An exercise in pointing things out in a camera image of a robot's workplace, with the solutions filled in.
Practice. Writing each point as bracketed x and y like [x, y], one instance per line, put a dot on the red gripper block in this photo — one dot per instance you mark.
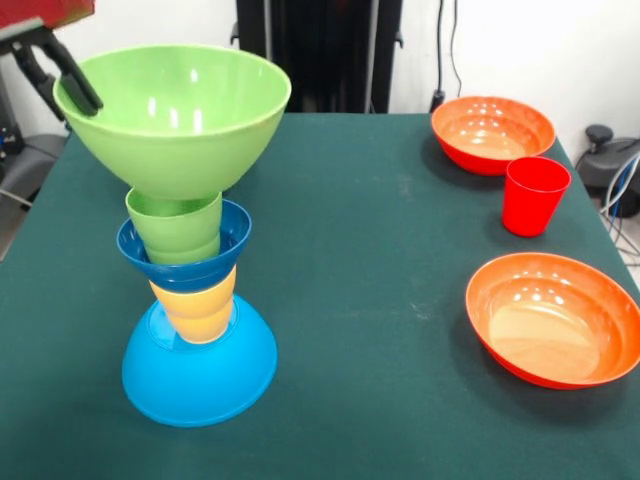
[40, 12]

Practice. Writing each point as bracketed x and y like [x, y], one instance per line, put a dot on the light green plastic bowl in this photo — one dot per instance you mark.
[175, 145]

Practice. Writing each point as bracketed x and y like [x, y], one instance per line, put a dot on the green stepped plastic cup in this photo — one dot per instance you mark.
[180, 235]

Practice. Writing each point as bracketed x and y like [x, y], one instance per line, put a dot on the dark blue plastic bowl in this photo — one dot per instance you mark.
[200, 277]

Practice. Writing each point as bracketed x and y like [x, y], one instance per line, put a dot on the yellow stepped plastic cup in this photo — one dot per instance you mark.
[202, 320]

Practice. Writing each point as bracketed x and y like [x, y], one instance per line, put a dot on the light blue plastic bowl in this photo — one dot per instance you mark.
[210, 380]

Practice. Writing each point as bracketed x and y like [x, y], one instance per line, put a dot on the black equipment box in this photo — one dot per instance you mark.
[10, 125]

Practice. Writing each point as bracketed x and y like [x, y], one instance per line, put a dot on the dark green tablecloth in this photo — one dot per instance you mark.
[350, 280]

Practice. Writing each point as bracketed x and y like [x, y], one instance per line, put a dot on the orange plastic bowl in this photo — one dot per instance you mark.
[492, 135]
[550, 325]

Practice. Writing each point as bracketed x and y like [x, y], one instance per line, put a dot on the red plastic cup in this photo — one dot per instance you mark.
[535, 200]

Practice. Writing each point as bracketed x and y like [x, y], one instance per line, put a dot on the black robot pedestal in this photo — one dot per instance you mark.
[325, 50]

